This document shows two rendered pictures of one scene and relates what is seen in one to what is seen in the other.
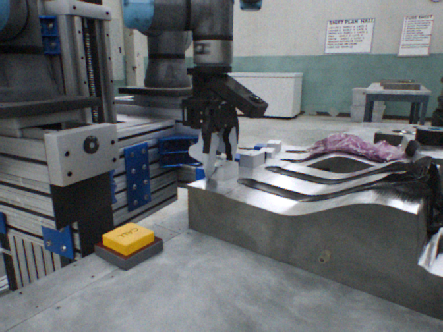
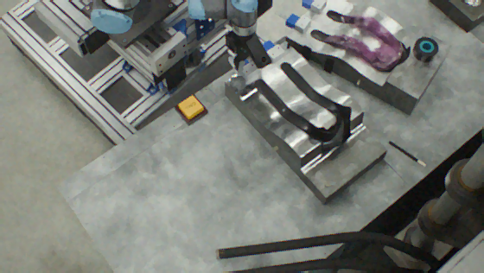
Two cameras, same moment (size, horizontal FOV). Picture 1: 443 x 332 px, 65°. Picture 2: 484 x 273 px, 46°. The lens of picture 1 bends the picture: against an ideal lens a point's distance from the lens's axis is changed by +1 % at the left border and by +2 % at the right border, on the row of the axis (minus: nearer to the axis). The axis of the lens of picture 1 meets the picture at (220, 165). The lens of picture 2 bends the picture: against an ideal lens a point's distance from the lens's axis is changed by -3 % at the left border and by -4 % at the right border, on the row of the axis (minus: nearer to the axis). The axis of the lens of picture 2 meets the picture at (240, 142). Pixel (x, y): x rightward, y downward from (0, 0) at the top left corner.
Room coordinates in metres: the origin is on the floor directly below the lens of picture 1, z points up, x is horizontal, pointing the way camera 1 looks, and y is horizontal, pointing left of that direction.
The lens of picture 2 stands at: (-0.38, -0.29, 2.50)
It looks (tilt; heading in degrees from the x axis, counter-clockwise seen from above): 63 degrees down; 17
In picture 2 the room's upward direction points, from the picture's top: 1 degrees counter-clockwise
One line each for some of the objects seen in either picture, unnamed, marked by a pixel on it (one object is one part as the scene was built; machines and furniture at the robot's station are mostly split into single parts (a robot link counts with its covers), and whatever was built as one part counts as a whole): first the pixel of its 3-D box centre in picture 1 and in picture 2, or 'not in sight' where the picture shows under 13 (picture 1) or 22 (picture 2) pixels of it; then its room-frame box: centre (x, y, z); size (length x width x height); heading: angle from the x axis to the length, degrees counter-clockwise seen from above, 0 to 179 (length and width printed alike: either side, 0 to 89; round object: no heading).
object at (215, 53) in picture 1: (211, 54); (243, 23); (0.67, 0.02, 1.12); 0.08 x 0.08 x 0.05
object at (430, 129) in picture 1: (433, 135); (425, 49); (0.88, -0.55, 0.93); 0.08 x 0.08 x 0.04
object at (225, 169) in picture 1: (206, 172); (240, 63); (0.68, 0.03, 0.89); 0.13 x 0.05 x 0.05; 54
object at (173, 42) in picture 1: (165, 31); not in sight; (1.15, 0.17, 1.20); 0.13 x 0.12 x 0.14; 177
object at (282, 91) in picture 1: (264, 95); not in sight; (7.78, -0.97, 0.47); 1.52 x 0.77 x 0.94; 65
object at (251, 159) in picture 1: (235, 161); (266, 47); (0.77, -0.03, 0.89); 0.13 x 0.05 x 0.05; 54
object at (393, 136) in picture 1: (408, 141); (462, 1); (1.22, -0.68, 0.84); 0.20 x 0.15 x 0.07; 54
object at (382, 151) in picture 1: (353, 145); (366, 38); (0.89, -0.35, 0.90); 0.26 x 0.18 x 0.08; 71
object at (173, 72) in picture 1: (167, 70); not in sight; (1.14, 0.17, 1.09); 0.15 x 0.15 x 0.10
